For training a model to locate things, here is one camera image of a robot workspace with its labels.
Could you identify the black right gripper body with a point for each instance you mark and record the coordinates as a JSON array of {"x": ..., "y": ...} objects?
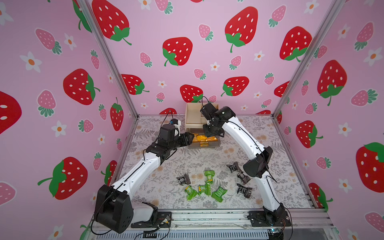
[{"x": 212, "y": 129}]

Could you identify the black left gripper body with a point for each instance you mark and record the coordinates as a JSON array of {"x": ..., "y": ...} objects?
[{"x": 173, "y": 145}]

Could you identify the orange cookie packet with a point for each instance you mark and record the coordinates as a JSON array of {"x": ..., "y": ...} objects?
[
  {"x": 199, "y": 138},
  {"x": 211, "y": 139}
]

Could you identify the green cookie packet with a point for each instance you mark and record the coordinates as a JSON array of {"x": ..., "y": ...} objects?
[
  {"x": 209, "y": 176},
  {"x": 205, "y": 189},
  {"x": 191, "y": 193},
  {"x": 218, "y": 194}
]

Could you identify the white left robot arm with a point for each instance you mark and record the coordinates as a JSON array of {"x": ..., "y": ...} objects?
[{"x": 114, "y": 208}]

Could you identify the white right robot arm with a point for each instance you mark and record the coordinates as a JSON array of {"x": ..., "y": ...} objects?
[{"x": 224, "y": 121}]

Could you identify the cream drawer organizer cabinet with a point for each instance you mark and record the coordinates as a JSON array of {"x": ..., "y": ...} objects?
[{"x": 194, "y": 120}]

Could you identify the black checkered cookie packet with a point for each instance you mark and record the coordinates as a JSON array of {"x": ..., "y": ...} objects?
[
  {"x": 245, "y": 191},
  {"x": 234, "y": 167},
  {"x": 184, "y": 179},
  {"x": 243, "y": 177}
]

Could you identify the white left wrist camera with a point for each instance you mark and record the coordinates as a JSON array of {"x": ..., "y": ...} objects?
[{"x": 176, "y": 123}]

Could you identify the aluminium corner post left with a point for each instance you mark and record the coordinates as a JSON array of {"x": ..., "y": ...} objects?
[{"x": 90, "y": 17}]

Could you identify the aluminium corner post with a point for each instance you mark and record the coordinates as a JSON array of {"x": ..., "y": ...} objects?
[
  {"x": 324, "y": 27},
  {"x": 90, "y": 17}
]

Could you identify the aluminium corner post right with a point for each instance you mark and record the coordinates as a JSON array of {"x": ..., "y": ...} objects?
[{"x": 324, "y": 27}]

